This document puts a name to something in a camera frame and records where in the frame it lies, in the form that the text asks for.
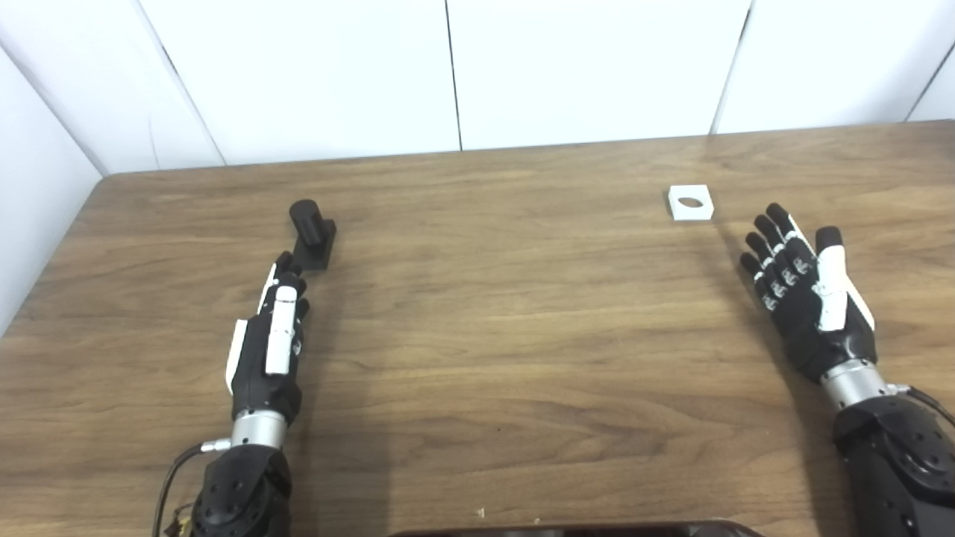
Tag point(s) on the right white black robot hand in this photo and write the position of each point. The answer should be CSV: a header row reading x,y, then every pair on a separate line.
x,y
802,321

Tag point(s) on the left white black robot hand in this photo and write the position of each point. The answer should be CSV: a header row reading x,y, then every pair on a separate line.
x,y
257,365

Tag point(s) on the black peg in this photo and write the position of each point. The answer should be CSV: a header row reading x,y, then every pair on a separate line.
x,y
313,239

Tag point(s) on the white square piece with hole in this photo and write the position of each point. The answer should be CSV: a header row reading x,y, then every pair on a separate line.
x,y
690,212

